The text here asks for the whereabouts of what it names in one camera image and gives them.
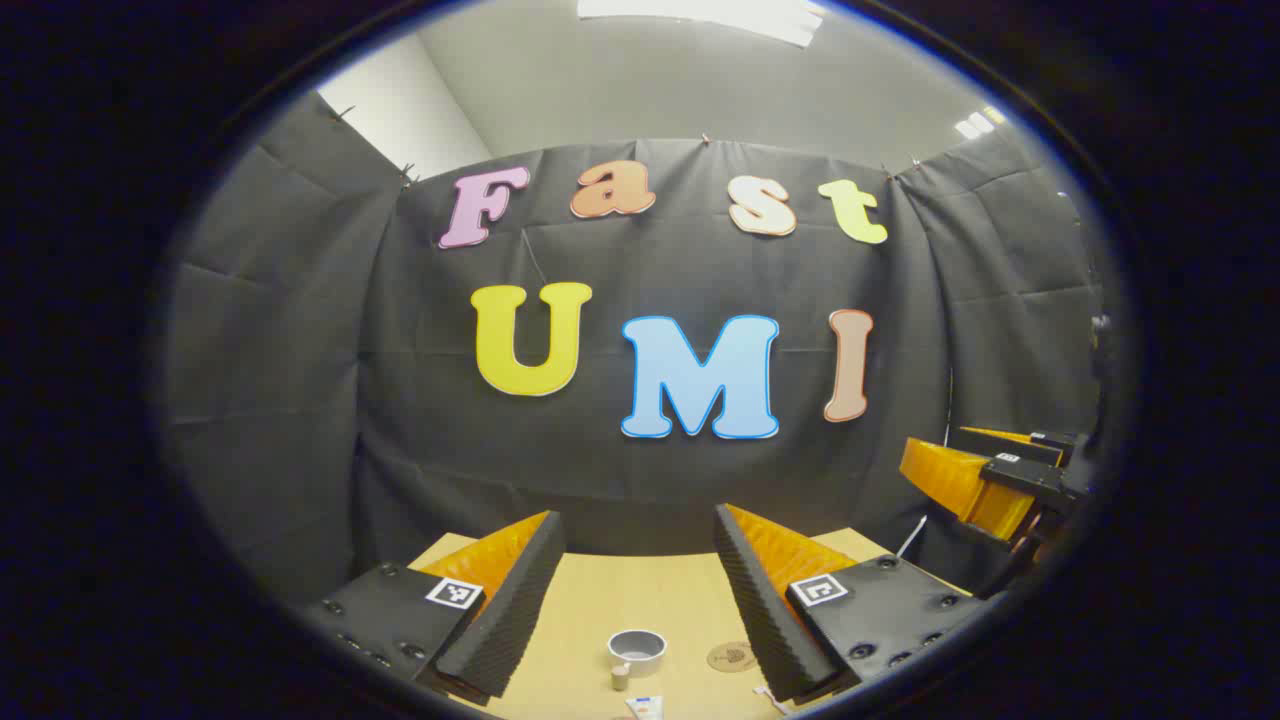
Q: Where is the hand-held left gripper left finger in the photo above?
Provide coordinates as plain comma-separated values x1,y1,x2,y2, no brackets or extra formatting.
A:
300,510,567,706

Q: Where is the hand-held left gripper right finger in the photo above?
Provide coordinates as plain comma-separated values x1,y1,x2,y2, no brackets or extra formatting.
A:
713,503,986,706

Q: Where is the white cup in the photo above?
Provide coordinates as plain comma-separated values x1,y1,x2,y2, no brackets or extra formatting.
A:
606,628,669,693

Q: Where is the light wooden desktop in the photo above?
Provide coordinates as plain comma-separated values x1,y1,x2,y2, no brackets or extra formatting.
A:
405,527,971,720

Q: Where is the black backdrop cloth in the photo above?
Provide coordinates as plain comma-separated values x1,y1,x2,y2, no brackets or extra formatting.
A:
160,90,1111,606

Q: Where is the large ceiling light panel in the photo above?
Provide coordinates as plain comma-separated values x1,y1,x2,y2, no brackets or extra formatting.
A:
577,0,826,49

